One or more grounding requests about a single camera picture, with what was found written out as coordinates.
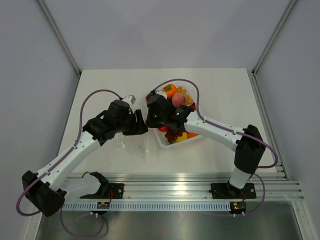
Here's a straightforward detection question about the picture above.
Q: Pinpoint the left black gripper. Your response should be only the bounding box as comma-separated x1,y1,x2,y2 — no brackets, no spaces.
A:
115,110,148,136

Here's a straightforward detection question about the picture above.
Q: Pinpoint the clear zip top bag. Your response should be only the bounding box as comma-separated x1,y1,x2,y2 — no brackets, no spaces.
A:
113,132,150,154

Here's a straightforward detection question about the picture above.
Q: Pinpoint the pink peach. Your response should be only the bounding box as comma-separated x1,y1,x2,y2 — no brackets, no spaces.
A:
171,92,187,108

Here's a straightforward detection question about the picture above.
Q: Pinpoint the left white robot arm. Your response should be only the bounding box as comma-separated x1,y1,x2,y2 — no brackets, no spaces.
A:
22,95,148,217

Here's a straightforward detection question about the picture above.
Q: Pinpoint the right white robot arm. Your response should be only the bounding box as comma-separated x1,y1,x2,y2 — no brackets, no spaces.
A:
145,94,266,199

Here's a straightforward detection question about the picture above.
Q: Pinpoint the white plastic food tray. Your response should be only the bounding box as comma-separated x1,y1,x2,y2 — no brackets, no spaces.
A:
152,83,203,149

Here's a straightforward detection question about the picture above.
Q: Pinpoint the red orange bell pepper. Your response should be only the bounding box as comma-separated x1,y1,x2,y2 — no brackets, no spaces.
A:
158,125,169,132

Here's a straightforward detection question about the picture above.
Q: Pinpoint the dark red apple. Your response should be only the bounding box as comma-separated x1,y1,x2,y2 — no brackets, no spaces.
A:
145,92,154,101

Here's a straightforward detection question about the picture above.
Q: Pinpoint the orange persimmon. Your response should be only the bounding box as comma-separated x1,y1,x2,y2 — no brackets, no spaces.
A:
162,83,177,99

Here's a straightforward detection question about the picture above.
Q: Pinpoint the purple grape bunch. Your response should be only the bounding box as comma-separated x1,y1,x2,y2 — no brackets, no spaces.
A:
164,128,183,143

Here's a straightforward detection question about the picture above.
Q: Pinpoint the dark red fig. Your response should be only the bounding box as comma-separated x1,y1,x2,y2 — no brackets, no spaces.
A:
189,102,196,110

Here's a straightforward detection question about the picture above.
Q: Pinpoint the orange tangerine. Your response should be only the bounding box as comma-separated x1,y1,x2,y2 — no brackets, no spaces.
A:
187,132,199,139

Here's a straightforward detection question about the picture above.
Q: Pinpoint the left small circuit board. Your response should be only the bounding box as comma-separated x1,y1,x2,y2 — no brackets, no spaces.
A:
97,201,111,209

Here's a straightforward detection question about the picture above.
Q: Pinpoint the small circuit board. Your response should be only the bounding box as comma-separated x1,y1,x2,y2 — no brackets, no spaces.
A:
97,201,111,209
230,201,247,214

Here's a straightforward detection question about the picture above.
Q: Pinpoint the right small circuit board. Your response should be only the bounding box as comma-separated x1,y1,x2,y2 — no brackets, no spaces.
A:
230,201,247,214

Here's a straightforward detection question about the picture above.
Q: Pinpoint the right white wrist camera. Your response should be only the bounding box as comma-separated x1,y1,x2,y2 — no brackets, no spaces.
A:
155,90,168,99

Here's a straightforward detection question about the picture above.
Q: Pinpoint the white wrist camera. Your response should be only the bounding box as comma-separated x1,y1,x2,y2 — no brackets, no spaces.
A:
155,90,168,99
122,95,136,105

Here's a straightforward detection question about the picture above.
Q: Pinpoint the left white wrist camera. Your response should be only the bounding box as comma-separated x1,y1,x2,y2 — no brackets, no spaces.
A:
122,95,136,105

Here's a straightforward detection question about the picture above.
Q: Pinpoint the aluminium mounting rail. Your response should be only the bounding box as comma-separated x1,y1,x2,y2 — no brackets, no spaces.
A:
59,162,305,201

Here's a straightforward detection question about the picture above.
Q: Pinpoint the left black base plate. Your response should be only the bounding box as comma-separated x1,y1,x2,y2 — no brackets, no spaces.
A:
80,183,125,200

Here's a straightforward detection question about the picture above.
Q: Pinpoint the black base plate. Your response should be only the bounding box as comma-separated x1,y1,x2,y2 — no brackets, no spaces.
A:
80,183,125,200
209,182,257,200

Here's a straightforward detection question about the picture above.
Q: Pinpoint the white slotted cable duct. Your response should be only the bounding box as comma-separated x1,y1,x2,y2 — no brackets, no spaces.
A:
62,201,231,212

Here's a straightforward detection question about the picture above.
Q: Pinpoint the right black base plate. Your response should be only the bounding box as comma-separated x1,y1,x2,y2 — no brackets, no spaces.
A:
209,182,257,200

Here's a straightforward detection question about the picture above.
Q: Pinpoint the right aluminium frame post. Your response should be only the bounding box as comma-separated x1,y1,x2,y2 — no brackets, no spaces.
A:
251,0,299,77

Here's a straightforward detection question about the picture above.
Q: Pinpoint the aluminium frame post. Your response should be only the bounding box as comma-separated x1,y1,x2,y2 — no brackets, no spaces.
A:
36,0,82,78
251,0,299,77

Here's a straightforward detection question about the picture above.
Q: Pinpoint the left aluminium frame post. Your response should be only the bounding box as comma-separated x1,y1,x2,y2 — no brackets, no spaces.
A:
36,0,82,78

